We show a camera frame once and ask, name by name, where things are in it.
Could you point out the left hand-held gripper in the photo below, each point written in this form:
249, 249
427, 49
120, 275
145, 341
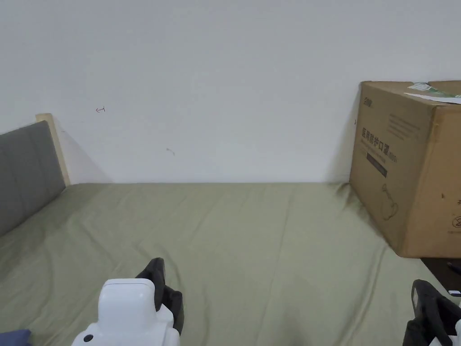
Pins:
126, 313

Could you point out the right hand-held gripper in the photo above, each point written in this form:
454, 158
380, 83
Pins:
428, 335

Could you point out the small white card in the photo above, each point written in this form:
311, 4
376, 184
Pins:
455, 292

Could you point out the black bag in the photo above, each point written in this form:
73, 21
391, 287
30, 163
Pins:
441, 274

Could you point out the bed with pale green sheet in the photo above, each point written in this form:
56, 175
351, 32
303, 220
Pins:
252, 245

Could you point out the brown cardboard carton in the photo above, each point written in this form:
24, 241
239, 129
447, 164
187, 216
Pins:
414, 173

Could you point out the dark blue garment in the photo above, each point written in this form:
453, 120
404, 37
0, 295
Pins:
14, 338

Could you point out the grey padded headboard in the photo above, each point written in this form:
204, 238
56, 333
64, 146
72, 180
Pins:
25, 173

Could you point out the white and green paper sheet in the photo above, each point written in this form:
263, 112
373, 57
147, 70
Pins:
434, 92

